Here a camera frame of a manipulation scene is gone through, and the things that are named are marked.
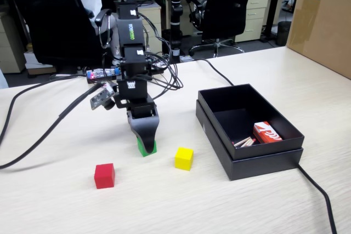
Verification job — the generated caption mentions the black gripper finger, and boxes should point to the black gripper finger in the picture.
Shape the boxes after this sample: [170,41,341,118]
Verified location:
[127,113,161,155]

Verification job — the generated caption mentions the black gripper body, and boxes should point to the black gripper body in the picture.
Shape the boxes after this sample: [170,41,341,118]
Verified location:
[114,78,157,120]

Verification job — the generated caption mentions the green cube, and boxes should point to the green cube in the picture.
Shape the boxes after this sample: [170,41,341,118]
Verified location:
[137,136,158,158]

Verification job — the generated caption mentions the yellow cube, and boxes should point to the yellow cube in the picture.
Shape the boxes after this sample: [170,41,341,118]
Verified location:
[174,147,194,171]

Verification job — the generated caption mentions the red cube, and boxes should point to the red cube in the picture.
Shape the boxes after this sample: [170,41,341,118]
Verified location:
[94,163,116,190]

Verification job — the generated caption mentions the robot controller circuit board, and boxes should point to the robot controller circuit board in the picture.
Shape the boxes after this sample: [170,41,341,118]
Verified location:
[86,67,122,84]

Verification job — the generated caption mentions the beige drawer cabinet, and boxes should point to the beige drawer cabinet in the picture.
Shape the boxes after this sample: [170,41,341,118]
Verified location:
[235,0,270,43]
[137,1,163,55]
[0,11,27,75]

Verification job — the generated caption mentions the black open box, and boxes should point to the black open box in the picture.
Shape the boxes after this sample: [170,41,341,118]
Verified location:
[195,99,304,181]
[197,83,305,161]

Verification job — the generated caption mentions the black jointed stand pole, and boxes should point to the black jointed stand pole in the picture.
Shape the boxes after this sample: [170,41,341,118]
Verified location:
[168,0,184,57]

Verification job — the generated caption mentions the black mesh office chair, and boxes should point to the black mesh office chair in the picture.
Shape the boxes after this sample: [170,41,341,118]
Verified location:
[4,0,114,68]
[185,0,256,58]

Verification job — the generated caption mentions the red white matchbox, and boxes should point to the red white matchbox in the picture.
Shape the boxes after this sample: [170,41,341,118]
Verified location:
[252,121,284,145]

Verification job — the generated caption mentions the black mesh trash bin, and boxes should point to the black mesh trash bin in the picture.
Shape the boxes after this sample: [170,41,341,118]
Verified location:
[276,21,292,47]

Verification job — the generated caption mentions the large cardboard box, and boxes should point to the large cardboard box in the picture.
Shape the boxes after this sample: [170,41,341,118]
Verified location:
[285,0,351,80]

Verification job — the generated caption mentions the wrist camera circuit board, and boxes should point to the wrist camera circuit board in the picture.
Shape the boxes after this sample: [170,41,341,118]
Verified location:
[89,87,116,111]

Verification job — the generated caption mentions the thin black wire bundle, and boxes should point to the thin black wire bundle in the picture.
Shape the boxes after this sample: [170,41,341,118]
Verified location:
[137,12,184,100]

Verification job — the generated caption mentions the thick black camera cable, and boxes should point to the thick black camera cable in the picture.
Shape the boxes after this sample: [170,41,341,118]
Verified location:
[0,82,103,170]

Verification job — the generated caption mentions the thick black power cable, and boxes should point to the thick black power cable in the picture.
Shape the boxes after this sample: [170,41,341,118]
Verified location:
[0,73,88,147]

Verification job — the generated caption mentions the black cable under box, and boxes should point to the black cable under box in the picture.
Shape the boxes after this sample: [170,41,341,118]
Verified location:
[189,58,338,234]

